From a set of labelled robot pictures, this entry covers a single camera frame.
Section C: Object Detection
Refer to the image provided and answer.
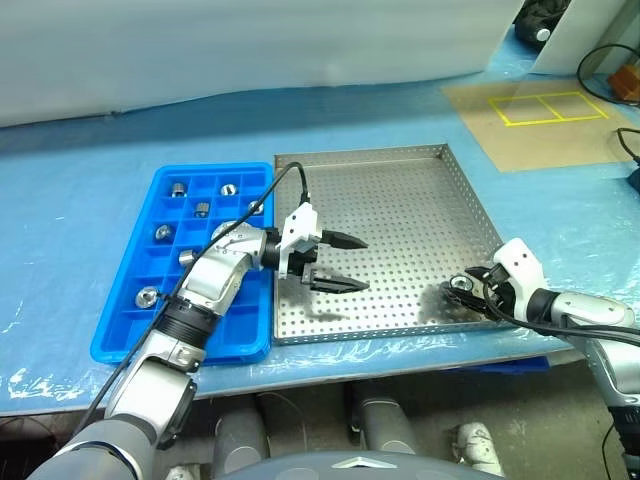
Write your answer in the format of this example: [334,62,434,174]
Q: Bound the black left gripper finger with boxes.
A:
[319,229,370,252]
[302,264,371,295]

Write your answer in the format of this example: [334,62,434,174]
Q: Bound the black looped cable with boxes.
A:
[576,43,640,107]

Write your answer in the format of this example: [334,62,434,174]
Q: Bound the white upright panel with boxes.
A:
[532,0,640,75]

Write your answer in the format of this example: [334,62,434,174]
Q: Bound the yellow tape rectangle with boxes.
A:
[487,91,610,129]

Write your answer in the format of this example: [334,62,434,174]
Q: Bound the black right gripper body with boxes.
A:
[482,264,519,316]

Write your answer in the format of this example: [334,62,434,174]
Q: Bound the black bag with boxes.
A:
[513,0,571,49]

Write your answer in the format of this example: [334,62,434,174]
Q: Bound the brown cardboard mat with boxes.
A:
[441,79,637,174]

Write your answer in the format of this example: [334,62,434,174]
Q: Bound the grey rounded shell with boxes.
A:
[219,451,506,480]

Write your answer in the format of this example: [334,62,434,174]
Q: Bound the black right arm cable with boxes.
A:
[482,279,640,347]

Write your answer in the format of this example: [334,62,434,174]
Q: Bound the brown wooden block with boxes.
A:
[608,63,640,104]

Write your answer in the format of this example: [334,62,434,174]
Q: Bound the white backdrop sheet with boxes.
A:
[0,0,526,129]

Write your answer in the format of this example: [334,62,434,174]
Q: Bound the blue plastic compartment tray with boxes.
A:
[89,160,275,366]

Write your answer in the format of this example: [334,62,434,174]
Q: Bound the blue plastic table cover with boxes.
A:
[0,22,640,416]

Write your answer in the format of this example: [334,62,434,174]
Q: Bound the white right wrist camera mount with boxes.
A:
[491,238,546,304]

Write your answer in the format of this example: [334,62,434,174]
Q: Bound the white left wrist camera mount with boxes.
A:
[276,203,322,281]

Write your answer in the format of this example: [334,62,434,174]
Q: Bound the dark grey rounded cylinder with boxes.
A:
[347,382,419,456]
[214,399,269,476]

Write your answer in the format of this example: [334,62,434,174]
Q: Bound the perforated steel tray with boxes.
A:
[272,143,506,347]

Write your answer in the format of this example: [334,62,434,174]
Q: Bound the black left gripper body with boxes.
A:
[287,238,324,277]

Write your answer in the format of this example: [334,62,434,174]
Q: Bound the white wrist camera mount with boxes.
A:
[491,238,546,304]
[276,203,322,281]

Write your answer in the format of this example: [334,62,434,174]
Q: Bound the black thin cable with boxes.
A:
[616,127,640,169]

